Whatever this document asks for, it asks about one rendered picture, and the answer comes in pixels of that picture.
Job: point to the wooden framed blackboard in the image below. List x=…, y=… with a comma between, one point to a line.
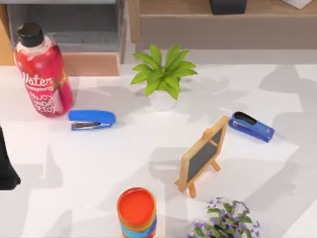
x=203, y=153

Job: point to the red bottle with black cap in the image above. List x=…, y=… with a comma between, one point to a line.
x=42, y=74

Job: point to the white object on shelf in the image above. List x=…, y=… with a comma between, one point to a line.
x=298, y=3

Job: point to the wooden open shelf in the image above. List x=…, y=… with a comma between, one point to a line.
x=223, y=27

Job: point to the green plant in white pot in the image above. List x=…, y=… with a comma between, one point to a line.
x=162, y=77

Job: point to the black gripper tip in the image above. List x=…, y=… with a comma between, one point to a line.
x=6, y=168

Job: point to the blue stapler with black top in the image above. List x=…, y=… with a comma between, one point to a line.
x=257, y=127

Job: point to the black box on shelf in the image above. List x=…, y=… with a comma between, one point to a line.
x=227, y=6

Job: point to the purple flower plant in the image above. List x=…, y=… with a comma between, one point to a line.
x=226, y=220

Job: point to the wooden cupboard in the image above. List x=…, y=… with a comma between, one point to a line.
x=5, y=37

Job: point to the plain blue stapler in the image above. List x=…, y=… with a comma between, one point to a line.
x=91, y=116

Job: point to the pale wooden drawer front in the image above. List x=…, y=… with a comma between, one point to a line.
x=91, y=64

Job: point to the pulled out drawer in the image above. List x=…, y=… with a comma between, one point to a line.
x=74, y=27

